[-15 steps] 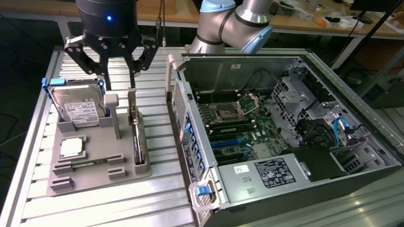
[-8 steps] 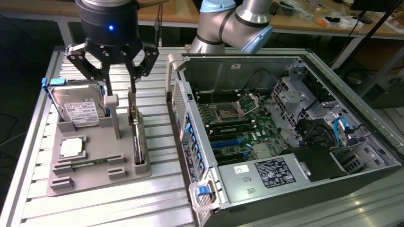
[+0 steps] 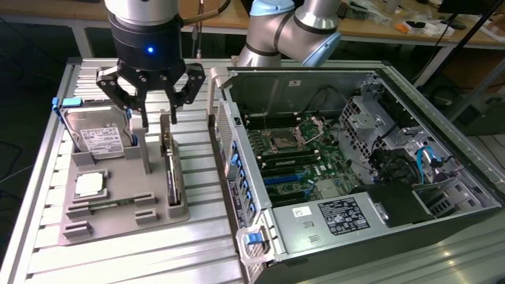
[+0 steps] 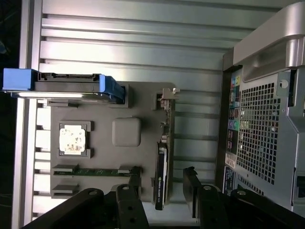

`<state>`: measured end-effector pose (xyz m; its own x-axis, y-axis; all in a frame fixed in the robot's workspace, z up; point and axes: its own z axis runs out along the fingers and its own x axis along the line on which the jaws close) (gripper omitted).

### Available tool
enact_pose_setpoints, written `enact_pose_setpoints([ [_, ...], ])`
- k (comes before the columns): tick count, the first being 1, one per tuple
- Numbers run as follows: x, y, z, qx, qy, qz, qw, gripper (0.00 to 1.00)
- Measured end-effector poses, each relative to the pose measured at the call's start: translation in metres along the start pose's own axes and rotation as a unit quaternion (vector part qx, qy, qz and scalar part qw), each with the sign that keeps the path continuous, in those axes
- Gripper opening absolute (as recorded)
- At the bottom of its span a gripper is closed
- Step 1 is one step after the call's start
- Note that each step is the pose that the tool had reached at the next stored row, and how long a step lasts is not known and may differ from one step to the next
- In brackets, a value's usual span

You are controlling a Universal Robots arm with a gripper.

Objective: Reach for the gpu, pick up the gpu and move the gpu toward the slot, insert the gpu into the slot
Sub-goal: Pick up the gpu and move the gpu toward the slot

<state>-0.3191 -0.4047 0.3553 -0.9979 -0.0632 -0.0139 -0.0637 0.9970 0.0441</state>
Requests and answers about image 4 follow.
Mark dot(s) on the grey parts rack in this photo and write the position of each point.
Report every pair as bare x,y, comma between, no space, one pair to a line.
104,157

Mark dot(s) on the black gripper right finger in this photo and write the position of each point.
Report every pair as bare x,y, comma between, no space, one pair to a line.
214,210

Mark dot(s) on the silver CPU chip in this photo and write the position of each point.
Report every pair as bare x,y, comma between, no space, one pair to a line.
72,138

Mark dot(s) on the green RAM stick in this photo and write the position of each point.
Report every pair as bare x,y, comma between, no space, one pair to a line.
95,171

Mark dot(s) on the hard disk in blue caddy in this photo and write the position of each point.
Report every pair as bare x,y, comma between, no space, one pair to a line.
64,83

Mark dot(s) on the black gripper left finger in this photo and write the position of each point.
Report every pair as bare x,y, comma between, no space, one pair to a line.
128,210

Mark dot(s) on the open grey PC case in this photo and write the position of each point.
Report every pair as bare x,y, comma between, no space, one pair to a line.
259,131

